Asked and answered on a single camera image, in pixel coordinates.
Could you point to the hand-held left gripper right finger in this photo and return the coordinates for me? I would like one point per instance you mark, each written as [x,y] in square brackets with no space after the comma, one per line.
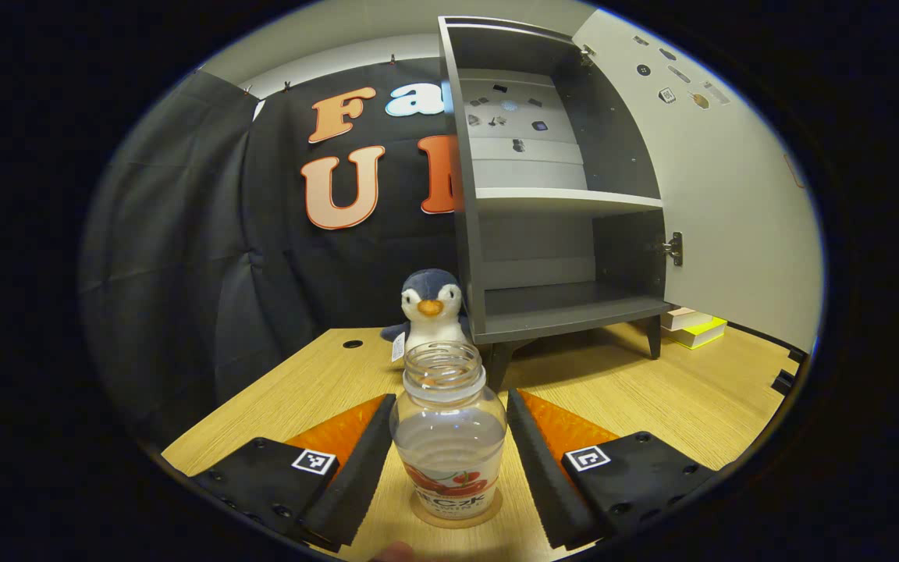
[547,484]

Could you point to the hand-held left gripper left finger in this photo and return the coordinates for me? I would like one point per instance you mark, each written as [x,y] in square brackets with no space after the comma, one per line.
[356,484]

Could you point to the clear plastic bottle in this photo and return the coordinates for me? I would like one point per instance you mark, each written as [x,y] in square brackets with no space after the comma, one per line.
[449,437]

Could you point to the grey cabinet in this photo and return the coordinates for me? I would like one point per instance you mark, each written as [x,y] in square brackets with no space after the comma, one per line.
[543,234]

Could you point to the white cabinet door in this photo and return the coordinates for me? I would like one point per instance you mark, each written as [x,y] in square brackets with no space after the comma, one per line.
[730,195]

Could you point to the metal door hinge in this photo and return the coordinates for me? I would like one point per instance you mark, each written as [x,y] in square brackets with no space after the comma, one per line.
[588,53]
[673,248]

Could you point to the white cabinet shelf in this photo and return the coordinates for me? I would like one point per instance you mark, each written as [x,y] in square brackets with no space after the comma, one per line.
[566,200]

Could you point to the plush penguin toy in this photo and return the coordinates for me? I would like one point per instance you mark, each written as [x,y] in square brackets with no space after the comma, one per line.
[430,297]

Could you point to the brown cover book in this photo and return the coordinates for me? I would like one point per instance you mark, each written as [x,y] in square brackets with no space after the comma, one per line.
[680,316]

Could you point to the yellow book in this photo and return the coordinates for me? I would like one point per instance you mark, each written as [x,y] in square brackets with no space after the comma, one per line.
[703,334]

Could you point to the black table clamp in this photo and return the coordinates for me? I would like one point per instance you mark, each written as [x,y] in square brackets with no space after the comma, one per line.
[798,356]
[783,382]

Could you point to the black backdrop cloth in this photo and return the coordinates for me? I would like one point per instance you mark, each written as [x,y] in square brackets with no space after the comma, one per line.
[184,257]

